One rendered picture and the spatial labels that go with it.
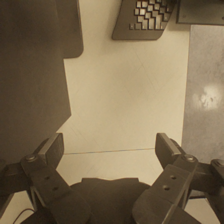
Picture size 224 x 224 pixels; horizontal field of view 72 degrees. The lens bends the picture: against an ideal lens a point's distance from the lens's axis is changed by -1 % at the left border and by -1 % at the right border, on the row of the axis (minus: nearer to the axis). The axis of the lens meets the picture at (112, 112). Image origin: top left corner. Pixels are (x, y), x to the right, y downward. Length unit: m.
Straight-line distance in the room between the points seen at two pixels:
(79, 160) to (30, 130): 0.45
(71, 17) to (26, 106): 0.38
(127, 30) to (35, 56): 0.33
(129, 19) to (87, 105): 0.30
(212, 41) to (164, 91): 1.00
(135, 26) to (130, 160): 0.48
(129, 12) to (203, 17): 0.21
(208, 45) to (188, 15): 0.97
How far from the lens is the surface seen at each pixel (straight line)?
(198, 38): 1.47
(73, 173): 0.70
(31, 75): 0.24
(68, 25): 0.55
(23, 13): 0.26
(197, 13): 0.56
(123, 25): 0.53
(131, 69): 0.54
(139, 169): 0.69
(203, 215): 1.83
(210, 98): 1.58
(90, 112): 0.57
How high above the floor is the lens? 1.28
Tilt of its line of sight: 72 degrees down
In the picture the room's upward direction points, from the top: 177 degrees clockwise
